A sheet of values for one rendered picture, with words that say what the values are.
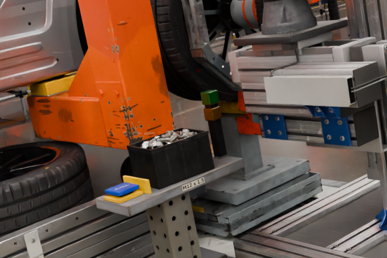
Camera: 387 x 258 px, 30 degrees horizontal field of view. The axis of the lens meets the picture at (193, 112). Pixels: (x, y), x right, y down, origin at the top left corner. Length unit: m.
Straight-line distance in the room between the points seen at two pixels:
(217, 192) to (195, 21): 0.66
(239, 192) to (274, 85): 0.86
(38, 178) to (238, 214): 0.73
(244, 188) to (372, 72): 1.04
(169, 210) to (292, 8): 0.66
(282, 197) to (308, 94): 1.03
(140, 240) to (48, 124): 0.59
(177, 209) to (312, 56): 0.59
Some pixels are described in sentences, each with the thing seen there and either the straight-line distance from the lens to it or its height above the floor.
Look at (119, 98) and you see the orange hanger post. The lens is 2.19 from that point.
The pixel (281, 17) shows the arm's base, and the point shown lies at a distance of 1.93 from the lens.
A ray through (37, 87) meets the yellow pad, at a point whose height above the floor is 0.71.
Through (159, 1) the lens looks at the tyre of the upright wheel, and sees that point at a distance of 2.45.
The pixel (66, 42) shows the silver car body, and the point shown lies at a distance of 2.66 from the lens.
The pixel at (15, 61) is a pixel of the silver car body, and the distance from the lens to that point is 2.57.
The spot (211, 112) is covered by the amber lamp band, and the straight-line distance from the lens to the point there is 2.17.
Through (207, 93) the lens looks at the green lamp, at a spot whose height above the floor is 0.66.
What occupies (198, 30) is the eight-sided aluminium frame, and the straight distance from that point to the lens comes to 2.39.
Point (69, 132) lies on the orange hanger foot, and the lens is 2.53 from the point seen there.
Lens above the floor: 1.03
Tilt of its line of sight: 11 degrees down
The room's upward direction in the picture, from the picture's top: 11 degrees counter-clockwise
